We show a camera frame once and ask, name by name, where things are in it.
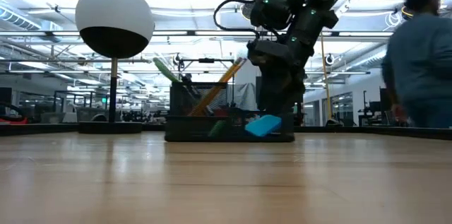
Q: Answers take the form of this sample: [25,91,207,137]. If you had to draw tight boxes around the white globe desk lamp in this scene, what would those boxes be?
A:
[75,0,155,135]

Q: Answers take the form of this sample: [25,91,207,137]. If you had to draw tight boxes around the blue sticky note pad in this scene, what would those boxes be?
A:
[244,114,283,138]

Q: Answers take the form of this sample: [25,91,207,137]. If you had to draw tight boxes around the black mesh desk organizer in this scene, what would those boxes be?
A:
[164,81,296,143]

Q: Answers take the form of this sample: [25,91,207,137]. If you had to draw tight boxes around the yellow pencil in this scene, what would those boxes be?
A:
[192,57,247,117]

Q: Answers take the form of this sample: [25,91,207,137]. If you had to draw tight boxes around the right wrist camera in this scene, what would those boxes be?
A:
[246,38,295,68]

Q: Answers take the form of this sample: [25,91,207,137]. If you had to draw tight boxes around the black metal gantry frame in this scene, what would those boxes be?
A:
[178,58,236,109]

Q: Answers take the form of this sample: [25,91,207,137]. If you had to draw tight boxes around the person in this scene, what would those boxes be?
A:
[381,0,452,129]

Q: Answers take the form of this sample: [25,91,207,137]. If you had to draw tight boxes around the yellow hanging cable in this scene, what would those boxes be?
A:
[319,31,342,127]

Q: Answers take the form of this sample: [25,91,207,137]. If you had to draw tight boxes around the grey cloth cover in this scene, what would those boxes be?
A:
[227,82,258,110]

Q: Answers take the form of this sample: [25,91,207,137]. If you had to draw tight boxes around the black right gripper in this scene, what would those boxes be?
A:
[260,40,315,117]

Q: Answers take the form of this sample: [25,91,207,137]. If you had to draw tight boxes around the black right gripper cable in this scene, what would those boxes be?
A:
[213,0,262,40]

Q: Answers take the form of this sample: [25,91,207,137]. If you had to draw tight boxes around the red cart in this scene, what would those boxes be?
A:
[0,102,29,126]

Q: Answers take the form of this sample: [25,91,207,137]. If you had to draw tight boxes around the green handled scissors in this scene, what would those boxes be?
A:
[152,57,194,90]

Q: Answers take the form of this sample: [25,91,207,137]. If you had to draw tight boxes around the black aluminium table frame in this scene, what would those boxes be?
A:
[0,122,452,141]

